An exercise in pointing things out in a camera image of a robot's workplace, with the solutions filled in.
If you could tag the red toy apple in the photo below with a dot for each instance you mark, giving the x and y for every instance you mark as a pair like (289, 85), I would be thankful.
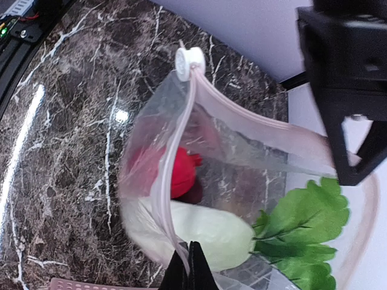
(144, 165)

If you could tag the white toy radish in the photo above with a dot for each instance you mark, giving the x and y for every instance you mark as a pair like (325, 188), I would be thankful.
(293, 237)

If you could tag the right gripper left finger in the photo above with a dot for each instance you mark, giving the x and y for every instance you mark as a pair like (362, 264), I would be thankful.
(175, 276)

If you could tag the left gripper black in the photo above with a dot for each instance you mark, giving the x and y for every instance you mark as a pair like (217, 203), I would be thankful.
(344, 49)

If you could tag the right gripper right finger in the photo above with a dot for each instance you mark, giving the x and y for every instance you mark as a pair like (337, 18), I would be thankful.
(200, 276)

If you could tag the pink perforated plastic basket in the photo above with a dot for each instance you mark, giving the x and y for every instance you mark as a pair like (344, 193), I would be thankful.
(62, 284)

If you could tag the black front rail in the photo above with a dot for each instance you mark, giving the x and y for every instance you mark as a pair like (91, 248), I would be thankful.
(24, 27)

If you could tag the clear zip top bag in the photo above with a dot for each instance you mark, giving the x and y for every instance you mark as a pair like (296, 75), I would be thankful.
(249, 163)

